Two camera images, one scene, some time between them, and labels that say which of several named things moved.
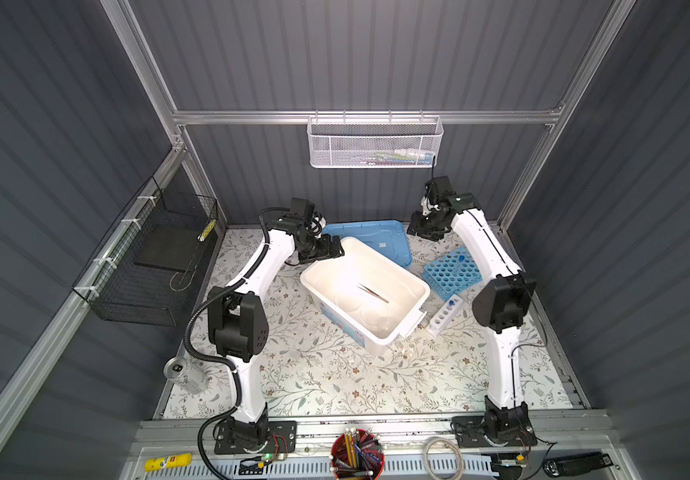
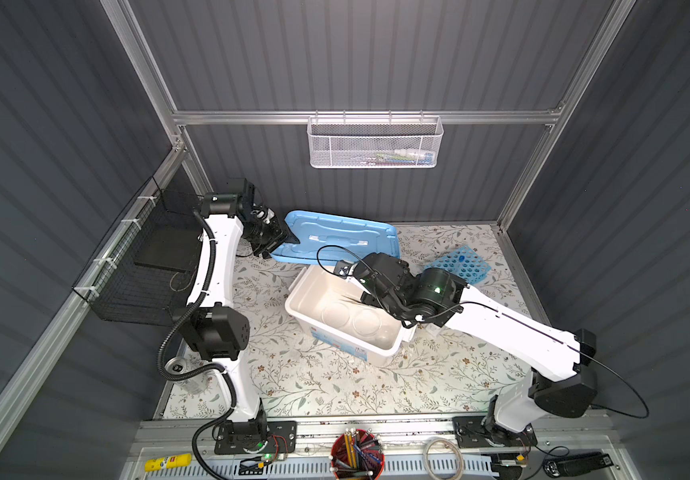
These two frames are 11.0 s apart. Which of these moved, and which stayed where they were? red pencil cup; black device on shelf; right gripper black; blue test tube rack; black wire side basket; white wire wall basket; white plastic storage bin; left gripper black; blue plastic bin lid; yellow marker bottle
Moved: left gripper black; white plastic storage bin; blue plastic bin lid; right gripper black
Stayed: white wire wall basket; blue test tube rack; black device on shelf; red pencil cup; black wire side basket; yellow marker bottle
